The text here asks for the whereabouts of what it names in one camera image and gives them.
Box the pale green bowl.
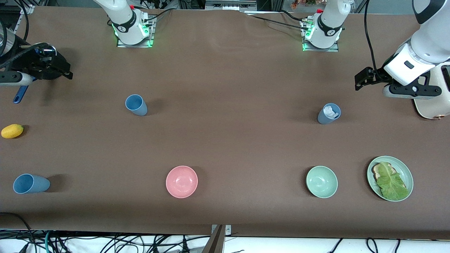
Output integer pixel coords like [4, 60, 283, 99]
[306, 166, 338, 199]

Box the black right base cable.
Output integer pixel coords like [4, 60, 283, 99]
[135, 5, 173, 23]

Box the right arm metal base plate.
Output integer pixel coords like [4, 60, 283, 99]
[117, 16, 155, 48]

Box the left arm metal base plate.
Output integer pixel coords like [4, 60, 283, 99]
[301, 18, 340, 52]

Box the blue plastic cup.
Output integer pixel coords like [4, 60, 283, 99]
[125, 94, 148, 116]
[13, 174, 51, 194]

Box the toast slice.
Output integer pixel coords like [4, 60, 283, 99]
[372, 162, 406, 188]

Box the pale green plate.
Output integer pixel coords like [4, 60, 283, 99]
[367, 156, 414, 202]

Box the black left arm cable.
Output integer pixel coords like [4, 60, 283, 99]
[364, 0, 379, 78]

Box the grey metal box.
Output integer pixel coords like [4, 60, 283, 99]
[205, 0, 258, 11]

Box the black base cable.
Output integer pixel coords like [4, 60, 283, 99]
[246, 10, 310, 32]
[135, 5, 173, 23]

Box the cream toaster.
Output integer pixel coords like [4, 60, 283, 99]
[413, 65, 450, 120]

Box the black floor cable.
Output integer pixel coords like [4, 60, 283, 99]
[0, 212, 34, 243]

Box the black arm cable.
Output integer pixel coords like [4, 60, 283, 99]
[364, 0, 379, 78]
[0, 0, 58, 69]

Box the yellow lemon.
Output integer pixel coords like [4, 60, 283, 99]
[1, 124, 24, 139]

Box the brown table cover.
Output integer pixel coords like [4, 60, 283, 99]
[0, 5, 450, 241]

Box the dark metal pole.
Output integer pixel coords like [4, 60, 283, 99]
[201, 225, 225, 253]

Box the pink bowl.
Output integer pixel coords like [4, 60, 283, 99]
[166, 166, 198, 199]

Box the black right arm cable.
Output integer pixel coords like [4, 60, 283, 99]
[0, 0, 58, 69]

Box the green lettuce leaf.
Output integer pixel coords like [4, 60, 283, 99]
[376, 162, 410, 201]

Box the blue cup holding tissue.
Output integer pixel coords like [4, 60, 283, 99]
[317, 103, 341, 125]

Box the glass pot lid blue knob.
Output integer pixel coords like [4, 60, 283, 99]
[33, 43, 57, 57]

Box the black left base cable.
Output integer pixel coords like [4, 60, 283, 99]
[246, 10, 310, 32]

